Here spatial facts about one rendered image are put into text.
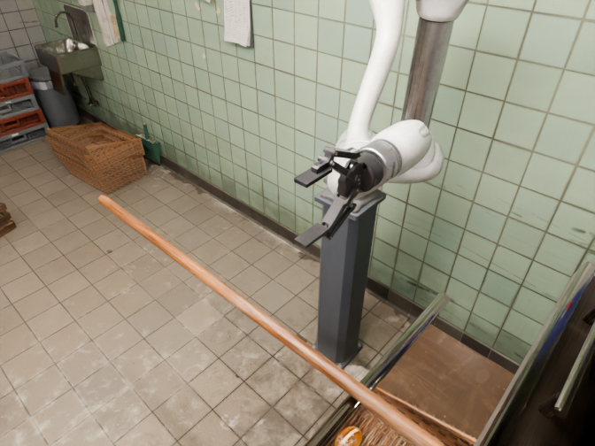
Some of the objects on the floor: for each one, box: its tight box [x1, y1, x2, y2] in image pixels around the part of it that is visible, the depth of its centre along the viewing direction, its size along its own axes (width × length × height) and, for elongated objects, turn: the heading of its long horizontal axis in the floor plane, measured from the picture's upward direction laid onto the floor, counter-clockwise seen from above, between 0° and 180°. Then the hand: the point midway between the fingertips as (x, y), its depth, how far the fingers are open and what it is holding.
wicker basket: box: [52, 149, 148, 195], centre depth 360 cm, size 49×56×28 cm
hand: (304, 212), depth 77 cm, fingers open, 13 cm apart
